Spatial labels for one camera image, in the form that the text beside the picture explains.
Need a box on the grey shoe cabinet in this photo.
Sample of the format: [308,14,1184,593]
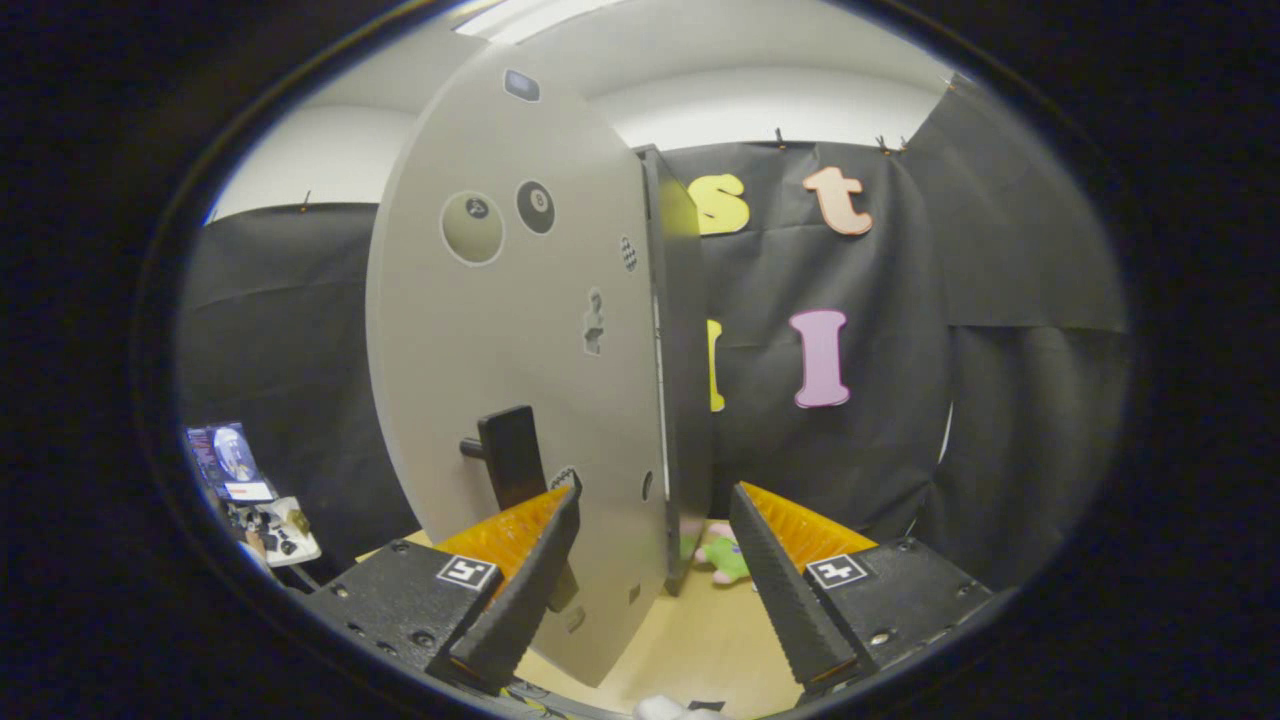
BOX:
[635,145,713,596]

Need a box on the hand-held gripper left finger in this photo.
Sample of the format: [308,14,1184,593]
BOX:
[298,468,584,695]

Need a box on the black backdrop cloth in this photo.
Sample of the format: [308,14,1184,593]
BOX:
[178,75,1131,591]

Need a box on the grey shoe cabinet door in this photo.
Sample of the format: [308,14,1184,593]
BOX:
[365,45,671,689]

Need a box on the white fluffy object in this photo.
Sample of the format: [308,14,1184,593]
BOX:
[632,695,726,720]

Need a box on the black cabinet door handle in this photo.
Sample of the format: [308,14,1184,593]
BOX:
[460,405,581,613]

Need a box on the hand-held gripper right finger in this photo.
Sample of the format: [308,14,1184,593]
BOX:
[727,481,996,693]

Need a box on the long ceiling light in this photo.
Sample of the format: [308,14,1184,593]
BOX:
[455,0,621,41]

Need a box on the green and pink plush toy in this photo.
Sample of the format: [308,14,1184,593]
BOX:
[680,520,753,589]

